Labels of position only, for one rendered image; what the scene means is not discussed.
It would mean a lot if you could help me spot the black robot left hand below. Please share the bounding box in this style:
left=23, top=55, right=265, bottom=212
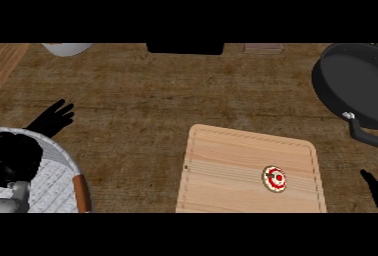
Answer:
left=22, top=98, right=76, bottom=139

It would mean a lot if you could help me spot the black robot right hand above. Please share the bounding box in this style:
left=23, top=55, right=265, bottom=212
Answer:
left=358, top=168, right=378, bottom=208

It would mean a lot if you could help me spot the brown wooden board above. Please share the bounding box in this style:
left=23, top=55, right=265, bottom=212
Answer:
left=0, top=42, right=32, bottom=88

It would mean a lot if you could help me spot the red and white cupcake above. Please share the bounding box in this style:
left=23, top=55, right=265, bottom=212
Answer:
left=259, top=165, right=289, bottom=194

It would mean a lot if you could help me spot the pale wooden cutting board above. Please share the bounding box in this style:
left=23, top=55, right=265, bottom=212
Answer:
left=174, top=123, right=329, bottom=214

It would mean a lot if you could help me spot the dark grey pot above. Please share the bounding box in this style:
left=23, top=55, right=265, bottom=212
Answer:
left=310, top=42, right=378, bottom=148

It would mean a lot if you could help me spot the white bowl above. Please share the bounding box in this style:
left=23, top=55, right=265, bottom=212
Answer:
left=39, top=42, right=95, bottom=58

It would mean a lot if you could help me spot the black appliance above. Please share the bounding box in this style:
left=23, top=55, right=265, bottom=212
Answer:
left=144, top=42, right=225, bottom=56

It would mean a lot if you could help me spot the brown box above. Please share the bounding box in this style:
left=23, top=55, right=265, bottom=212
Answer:
left=242, top=42, right=286, bottom=56

